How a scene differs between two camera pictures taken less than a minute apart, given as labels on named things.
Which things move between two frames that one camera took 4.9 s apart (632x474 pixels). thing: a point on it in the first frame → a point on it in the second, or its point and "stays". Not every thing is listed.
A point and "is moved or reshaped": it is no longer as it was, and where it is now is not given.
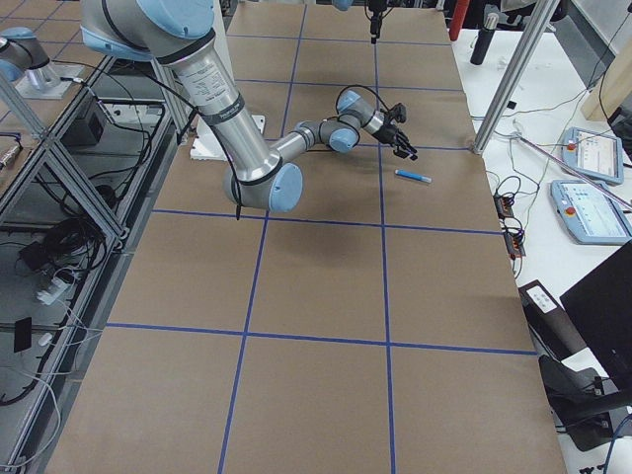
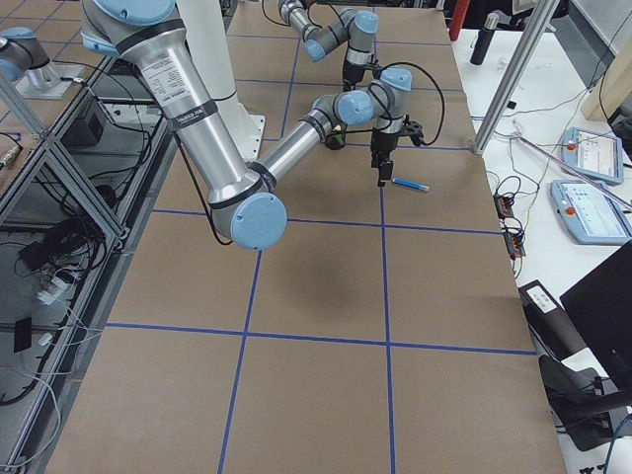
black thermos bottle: x=484 y=39 stays
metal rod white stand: x=571 y=167 stays
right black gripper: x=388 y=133 → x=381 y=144
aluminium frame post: x=539 y=24 stays
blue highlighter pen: x=413 y=176 is moved or reshaped
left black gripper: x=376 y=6 → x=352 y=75
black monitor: x=600 y=303 stays
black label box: x=551 y=329 stays
